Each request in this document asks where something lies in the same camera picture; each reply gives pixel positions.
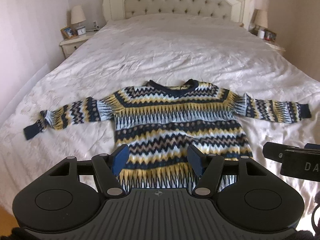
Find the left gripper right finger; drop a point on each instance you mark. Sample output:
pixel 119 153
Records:
pixel 208 169

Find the wooden picture frame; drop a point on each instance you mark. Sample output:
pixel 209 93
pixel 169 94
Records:
pixel 68 33

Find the left beige table lamp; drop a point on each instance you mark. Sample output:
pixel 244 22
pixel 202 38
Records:
pixel 77 16

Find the cream nightstand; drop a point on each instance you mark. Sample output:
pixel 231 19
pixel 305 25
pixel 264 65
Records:
pixel 273 45
pixel 71 45

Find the navy yellow patterned knit sweater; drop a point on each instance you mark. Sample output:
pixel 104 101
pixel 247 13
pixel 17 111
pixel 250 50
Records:
pixel 158 124

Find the dark framed photo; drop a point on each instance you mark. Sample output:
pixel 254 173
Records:
pixel 270 35

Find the beige table lamp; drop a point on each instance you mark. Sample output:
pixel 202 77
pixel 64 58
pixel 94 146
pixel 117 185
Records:
pixel 261 19
pixel 77 16

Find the cream tufted headboard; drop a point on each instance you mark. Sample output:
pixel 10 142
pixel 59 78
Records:
pixel 237 11

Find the right cream nightstand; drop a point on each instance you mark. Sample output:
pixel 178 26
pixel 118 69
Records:
pixel 273 45

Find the right beige table lamp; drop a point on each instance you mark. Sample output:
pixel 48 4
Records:
pixel 261 19

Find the white cup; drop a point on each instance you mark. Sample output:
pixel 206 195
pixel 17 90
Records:
pixel 261 33

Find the left cream nightstand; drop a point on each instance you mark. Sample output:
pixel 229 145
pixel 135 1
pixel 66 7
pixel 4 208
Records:
pixel 71 45

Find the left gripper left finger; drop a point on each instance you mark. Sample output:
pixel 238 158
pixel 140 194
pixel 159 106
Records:
pixel 107 168

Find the small white alarm clock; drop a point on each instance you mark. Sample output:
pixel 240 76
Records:
pixel 81 30

